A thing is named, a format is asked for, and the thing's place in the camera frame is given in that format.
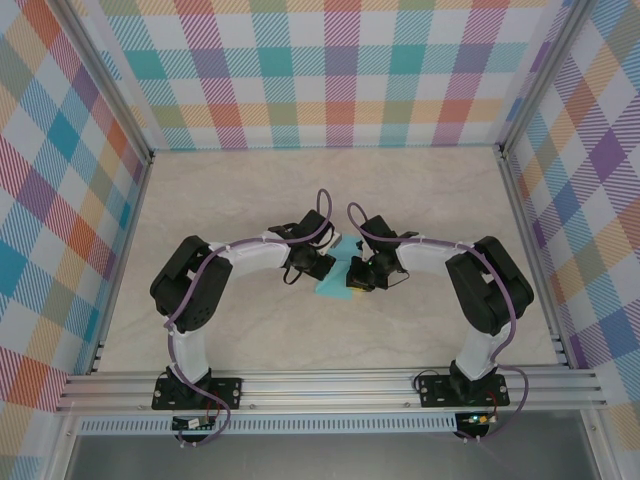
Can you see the grey metal panel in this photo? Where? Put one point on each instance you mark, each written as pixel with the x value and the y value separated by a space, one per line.
pixel 325 460

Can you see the light blue cloth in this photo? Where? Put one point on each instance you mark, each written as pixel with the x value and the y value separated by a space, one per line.
pixel 332 291

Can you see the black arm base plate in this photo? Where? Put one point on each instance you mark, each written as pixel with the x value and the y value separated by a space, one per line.
pixel 225 392
pixel 435 392

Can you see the aluminium corner post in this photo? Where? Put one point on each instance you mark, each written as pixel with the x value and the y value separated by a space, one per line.
pixel 532 85
pixel 117 85

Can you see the small circuit board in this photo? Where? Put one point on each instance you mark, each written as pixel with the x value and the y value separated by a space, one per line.
pixel 477 419
pixel 192 424

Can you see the aluminium mounting rail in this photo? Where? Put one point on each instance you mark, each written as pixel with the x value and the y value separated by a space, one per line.
pixel 325 390

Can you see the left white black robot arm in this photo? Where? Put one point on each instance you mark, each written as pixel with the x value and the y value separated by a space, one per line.
pixel 195 345

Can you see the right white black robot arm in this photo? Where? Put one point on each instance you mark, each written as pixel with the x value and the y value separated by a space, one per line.
pixel 475 350

